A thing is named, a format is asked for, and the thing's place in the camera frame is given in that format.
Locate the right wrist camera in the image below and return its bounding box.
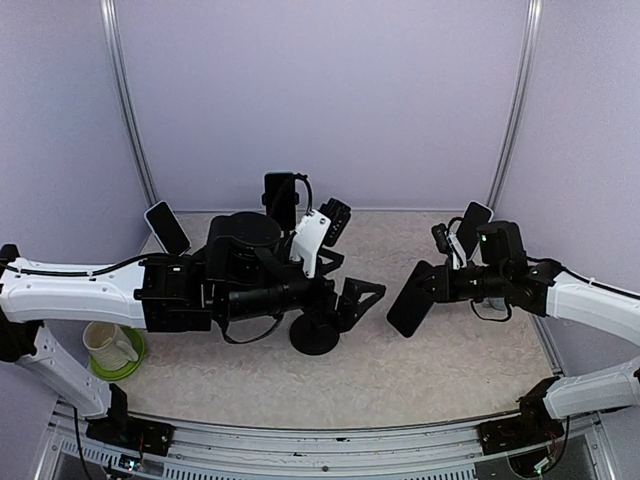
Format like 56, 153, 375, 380
431, 223, 468, 270

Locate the right aluminium frame post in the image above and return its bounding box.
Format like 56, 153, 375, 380
487, 0, 544, 211

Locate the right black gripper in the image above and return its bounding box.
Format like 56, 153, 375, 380
411, 263, 509, 303

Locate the black smartphone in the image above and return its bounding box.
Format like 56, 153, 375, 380
386, 260, 434, 338
456, 201, 494, 260
144, 201, 191, 255
261, 172, 299, 232

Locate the black pole phone stand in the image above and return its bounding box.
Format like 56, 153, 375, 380
261, 190, 300, 232
289, 314, 340, 356

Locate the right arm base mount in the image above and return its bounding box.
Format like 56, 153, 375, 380
477, 376, 565, 455

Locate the cream ribbed mug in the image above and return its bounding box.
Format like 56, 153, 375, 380
82, 322, 138, 371

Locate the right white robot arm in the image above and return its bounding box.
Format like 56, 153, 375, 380
413, 221, 639, 444

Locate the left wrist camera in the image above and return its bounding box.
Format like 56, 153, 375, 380
289, 198, 351, 278

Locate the aluminium frame post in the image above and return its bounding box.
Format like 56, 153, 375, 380
100, 0, 159, 206
487, 0, 544, 211

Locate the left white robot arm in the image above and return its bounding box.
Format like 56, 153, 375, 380
1, 211, 386, 445

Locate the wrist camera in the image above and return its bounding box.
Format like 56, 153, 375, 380
431, 223, 468, 270
289, 198, 351, 278

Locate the left aluminium frame post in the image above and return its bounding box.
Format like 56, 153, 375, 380
100, 0, 159, 206

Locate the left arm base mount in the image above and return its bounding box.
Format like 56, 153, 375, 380
86, 383, 175, 457

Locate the light blue mug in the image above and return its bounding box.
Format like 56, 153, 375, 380
483, 298, 507, 312

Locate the front aluminium rail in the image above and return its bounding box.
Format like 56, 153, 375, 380
34, 397, 616, 480

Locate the green saucer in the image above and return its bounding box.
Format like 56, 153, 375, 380
89, 327, 146, 382

